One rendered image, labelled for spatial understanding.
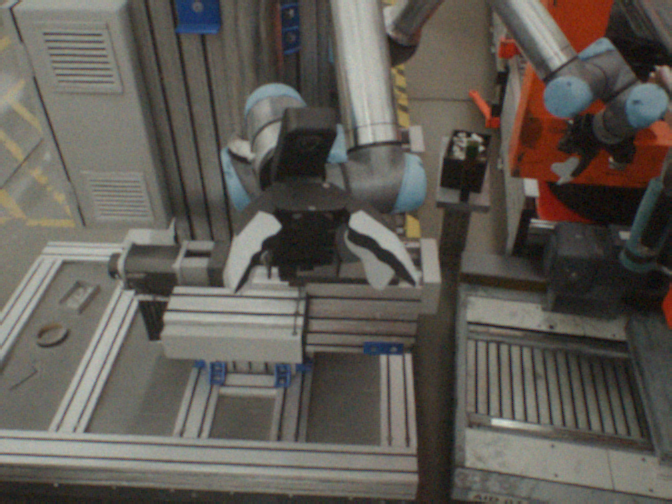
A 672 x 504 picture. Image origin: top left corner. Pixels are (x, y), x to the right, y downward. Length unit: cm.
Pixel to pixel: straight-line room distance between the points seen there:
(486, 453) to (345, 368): 45
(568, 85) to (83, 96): 88
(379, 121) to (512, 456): 122
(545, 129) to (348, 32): 118
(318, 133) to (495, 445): 140
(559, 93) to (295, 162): 71
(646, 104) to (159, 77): 91
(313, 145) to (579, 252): 149
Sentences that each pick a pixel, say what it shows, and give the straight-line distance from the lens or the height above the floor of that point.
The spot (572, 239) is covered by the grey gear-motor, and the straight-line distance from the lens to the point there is 198.
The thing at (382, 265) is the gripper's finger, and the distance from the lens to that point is 53.
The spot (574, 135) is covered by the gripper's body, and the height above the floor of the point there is 90.
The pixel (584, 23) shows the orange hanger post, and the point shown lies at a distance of 180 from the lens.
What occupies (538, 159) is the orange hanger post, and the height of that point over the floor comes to 60.
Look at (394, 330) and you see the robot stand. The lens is 126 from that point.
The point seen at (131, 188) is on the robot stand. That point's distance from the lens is 130.
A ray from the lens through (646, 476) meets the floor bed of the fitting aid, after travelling 189.
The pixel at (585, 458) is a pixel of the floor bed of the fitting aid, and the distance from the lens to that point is 185.
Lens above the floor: 156
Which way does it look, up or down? 40 degrees down
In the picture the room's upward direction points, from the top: straight up
